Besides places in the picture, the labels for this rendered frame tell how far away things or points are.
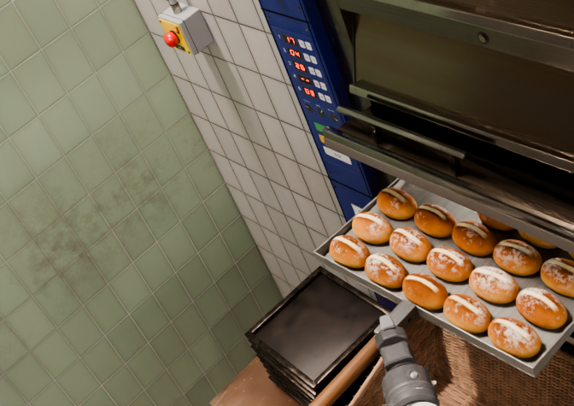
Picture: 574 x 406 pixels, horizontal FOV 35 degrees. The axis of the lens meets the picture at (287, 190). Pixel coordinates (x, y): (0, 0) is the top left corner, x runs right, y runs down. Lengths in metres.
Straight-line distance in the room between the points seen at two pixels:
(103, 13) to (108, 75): 0.18
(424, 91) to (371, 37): 0.16
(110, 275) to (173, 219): 0.27
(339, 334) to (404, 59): 0.84
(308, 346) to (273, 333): 0.12
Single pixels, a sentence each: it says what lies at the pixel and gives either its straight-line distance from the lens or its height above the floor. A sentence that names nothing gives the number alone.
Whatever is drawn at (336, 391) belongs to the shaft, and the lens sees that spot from 1.66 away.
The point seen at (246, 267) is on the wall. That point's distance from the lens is 3.15.
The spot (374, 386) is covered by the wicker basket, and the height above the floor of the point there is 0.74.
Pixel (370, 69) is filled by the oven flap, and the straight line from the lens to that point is 1.83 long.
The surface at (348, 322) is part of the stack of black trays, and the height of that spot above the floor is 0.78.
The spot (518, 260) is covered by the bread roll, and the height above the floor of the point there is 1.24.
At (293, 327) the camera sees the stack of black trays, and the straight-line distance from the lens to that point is 2.37.
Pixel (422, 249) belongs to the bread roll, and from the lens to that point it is 1.81.
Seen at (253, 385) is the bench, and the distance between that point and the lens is 2.57.
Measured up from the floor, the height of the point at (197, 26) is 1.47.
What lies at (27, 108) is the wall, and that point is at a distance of 2.49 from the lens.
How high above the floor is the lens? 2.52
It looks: 39 degrees down
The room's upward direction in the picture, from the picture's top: 24 degrees counter-clockwise
